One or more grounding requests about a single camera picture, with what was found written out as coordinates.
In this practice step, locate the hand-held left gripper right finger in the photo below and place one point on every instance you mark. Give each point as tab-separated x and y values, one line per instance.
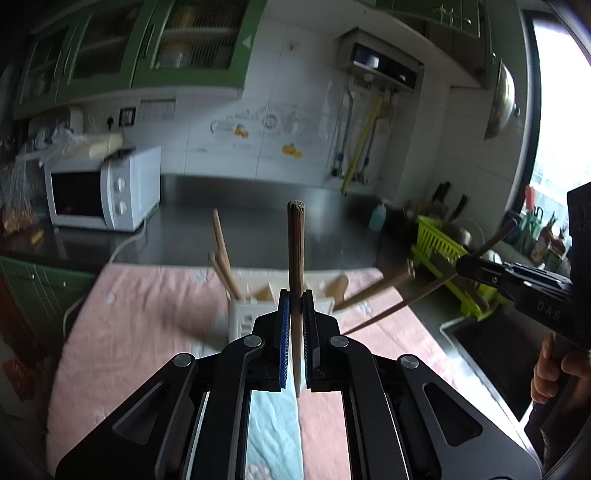
308	341

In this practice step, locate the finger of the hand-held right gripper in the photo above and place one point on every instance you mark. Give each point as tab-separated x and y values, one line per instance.
540	274
485	274

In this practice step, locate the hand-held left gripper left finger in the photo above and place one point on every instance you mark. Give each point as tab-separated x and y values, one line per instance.
285	341

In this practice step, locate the cream plastic chopstick holder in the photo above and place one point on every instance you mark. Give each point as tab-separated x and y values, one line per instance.
240	323

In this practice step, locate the person's right hand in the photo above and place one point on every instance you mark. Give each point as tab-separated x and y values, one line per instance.
545	378

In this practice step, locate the green plastic dish rack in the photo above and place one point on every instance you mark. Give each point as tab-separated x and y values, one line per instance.
434	240

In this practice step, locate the red capped bottle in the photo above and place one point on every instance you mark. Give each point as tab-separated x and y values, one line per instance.
529	198

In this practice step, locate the dark kitchen sink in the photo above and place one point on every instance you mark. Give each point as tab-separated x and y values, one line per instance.
489	360

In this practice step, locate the blue plastic bottle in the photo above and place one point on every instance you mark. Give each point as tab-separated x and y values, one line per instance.
378	218

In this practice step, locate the pink and teal towel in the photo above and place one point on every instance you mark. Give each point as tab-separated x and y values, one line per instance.
138	323

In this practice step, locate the hanging metal wok lid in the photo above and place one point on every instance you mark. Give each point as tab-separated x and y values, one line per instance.
503	99

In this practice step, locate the white microwave oven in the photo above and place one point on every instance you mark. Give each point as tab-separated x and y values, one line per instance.
134	184

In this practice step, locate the green base cabinet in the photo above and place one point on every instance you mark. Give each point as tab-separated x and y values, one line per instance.
37	290

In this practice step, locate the clear plastic bag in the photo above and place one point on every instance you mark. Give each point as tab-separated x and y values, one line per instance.
87	143

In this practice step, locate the bag of orange snacks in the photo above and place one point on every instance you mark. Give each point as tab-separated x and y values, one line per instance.
18	203

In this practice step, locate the orange fruit wall sticker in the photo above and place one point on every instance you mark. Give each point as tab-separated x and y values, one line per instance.
291	150

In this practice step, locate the grey wall water heater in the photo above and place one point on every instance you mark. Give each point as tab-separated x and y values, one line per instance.
369	46

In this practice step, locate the green wall cabinet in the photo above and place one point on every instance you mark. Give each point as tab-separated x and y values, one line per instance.
115	78
457	18

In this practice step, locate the black wall socket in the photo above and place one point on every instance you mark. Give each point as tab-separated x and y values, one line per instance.
128	116

